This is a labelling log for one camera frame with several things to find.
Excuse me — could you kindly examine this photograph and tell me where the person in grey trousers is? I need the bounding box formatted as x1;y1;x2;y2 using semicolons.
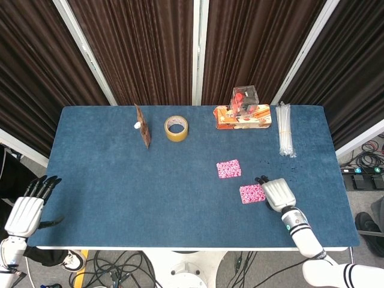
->
355;196;384;256

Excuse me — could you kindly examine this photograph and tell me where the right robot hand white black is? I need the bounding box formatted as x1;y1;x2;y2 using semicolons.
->
254;175;298;212

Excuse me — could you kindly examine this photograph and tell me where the person in black clothes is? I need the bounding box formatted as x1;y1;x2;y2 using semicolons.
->
0;143;87;272

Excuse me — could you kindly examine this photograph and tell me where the clear box with red items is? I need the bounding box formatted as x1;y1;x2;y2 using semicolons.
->
229;85;260;116

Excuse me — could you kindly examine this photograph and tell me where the white partition rail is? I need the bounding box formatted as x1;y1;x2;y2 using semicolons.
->
0;130;49;167
334;118;384;158

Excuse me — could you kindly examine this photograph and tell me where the pink patterned card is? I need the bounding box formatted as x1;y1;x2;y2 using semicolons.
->
216;159;242;179

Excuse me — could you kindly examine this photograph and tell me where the blue table mat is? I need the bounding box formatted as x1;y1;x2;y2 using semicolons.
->
28;104;361;248

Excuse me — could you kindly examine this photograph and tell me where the yellow packing tape roll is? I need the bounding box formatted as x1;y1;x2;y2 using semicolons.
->
163;115;190;142

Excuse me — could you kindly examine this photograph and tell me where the white partition post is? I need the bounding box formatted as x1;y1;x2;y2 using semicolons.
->
52;0;118;106
271;0;343;106
191;0;209;106

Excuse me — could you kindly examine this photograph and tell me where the brown pleated curtain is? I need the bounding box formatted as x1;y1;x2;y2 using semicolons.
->
68;0;194;106
281;0;384;151
200;0;326;106
0;0;112;160

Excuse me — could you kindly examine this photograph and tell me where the brown spout pouch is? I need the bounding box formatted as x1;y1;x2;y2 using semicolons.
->
133;103;152;149

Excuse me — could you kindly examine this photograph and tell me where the black floor cable bundle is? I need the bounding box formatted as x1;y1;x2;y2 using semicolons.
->
340;140;384;172
67;250;163;288
221;250;259;288

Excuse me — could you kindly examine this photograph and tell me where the orange biscuit box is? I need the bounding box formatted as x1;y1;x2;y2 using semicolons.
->
213;104;272;130

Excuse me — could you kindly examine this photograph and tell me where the bundle of clear straws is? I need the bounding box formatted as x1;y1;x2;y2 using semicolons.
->
275;101;298;158

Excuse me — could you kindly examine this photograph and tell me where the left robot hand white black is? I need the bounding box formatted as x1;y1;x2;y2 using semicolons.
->
4;175;65;238

